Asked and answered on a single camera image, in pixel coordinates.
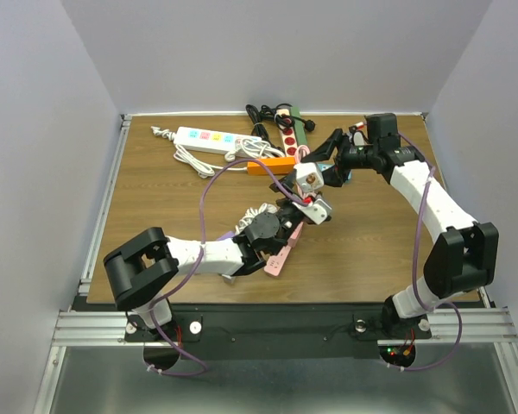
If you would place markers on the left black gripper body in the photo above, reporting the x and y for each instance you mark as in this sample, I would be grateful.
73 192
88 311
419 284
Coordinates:
287 217

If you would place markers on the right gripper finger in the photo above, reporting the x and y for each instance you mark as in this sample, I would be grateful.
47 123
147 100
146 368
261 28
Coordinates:
325 150
335 176

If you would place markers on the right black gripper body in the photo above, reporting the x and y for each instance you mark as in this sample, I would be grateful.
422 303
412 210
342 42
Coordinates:
358 156

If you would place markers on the white cube socket adapter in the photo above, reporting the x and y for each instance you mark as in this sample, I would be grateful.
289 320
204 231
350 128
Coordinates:
308 177

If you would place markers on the pink power strip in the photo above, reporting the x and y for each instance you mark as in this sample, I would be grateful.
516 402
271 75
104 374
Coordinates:
275 263

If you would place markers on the purple power strip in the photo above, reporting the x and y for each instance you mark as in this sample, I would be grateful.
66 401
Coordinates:
226 236

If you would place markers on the white usb charger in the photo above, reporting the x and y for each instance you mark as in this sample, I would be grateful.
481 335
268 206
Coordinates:
229 279

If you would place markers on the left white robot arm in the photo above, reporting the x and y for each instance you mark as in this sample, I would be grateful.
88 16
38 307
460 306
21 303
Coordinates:
139 269

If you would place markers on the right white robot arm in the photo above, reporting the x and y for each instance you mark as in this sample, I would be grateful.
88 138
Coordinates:
463 256

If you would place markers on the teal power strip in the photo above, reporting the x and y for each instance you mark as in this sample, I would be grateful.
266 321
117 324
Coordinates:
325 166

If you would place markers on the beige red power strip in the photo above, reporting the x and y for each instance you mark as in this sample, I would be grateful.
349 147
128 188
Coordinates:
287 127

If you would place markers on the orange power strip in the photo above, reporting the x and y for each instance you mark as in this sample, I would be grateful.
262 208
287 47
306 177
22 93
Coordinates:
278 166

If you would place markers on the green power strip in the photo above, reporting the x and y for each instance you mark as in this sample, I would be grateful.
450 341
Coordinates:
299 126

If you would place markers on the white multicolour power strip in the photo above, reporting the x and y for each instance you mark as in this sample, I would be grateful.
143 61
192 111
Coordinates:
210 141

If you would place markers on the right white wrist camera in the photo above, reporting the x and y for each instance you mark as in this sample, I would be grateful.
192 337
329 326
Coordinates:
357 136

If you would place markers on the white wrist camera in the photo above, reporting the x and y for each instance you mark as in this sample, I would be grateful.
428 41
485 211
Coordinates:
317 210
357 136

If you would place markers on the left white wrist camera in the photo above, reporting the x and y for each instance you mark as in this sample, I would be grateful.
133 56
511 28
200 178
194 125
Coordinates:
317 210

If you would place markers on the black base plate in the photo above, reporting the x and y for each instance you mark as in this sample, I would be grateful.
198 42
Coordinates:
224 332

